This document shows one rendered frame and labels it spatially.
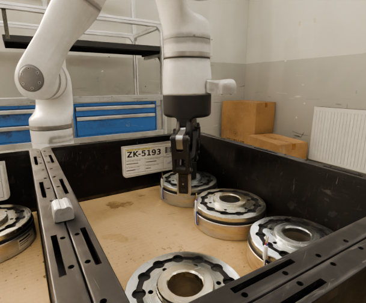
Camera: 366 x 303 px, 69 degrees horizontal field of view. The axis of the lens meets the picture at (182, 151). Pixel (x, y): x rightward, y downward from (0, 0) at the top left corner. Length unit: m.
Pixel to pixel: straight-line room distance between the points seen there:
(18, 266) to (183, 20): 0.36
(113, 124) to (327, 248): 2.22
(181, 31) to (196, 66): 0.05
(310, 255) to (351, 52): 3.22
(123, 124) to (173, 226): 2.02
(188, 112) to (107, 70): 2.84
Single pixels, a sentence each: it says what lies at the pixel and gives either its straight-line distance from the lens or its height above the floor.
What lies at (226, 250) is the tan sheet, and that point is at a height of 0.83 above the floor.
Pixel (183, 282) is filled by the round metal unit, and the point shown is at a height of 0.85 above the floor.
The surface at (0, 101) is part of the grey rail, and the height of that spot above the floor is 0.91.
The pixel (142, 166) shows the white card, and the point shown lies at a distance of 0.51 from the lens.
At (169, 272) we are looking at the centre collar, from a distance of 0.26.
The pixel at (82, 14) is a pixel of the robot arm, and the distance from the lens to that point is 0.64.
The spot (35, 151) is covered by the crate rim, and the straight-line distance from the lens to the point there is 0.45.
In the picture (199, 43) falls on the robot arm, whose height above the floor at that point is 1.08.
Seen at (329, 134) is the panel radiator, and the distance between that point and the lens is 3.32.
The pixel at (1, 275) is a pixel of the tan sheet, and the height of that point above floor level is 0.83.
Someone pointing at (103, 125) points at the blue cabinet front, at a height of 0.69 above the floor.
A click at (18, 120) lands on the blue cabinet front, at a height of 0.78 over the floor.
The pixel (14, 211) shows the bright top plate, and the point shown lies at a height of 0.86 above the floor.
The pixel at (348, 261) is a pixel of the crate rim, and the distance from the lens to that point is 0.19.
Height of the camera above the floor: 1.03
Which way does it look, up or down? 14 degrees down
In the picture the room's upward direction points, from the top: straight up
